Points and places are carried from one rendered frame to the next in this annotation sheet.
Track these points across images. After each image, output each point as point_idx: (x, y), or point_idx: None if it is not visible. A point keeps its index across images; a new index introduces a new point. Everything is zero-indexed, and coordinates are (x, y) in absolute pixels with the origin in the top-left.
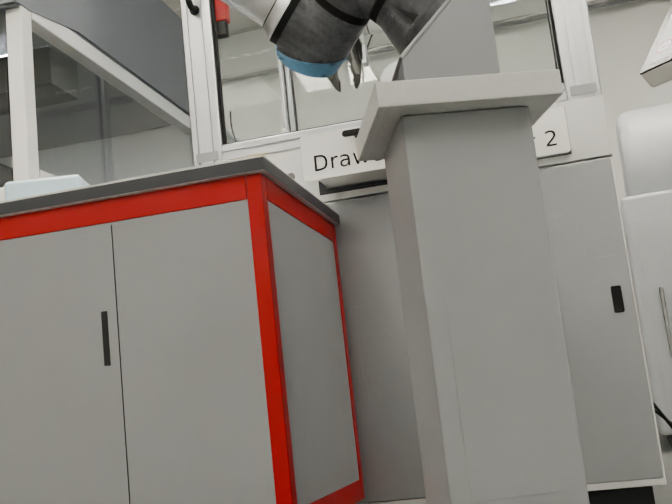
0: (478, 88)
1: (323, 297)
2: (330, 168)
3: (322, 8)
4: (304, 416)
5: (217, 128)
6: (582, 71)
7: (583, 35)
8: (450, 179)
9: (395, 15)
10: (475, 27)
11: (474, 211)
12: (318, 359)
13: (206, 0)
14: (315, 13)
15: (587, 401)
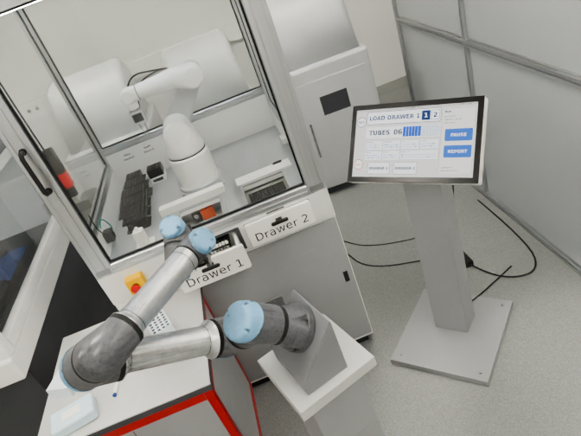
0: (343, 386)
1: None
2: (198, 284)
3: (239, 349)
4: (250, 432)
5: (102, 256)
6: (314, 177)
7: (311, 157)
8: (334, 413)
9: (284, 347)
10: (333, 353)
11: (345, 417)
12: (235, 387)
13: (54, 182)
14: (235, 349)
15: (338, 317)
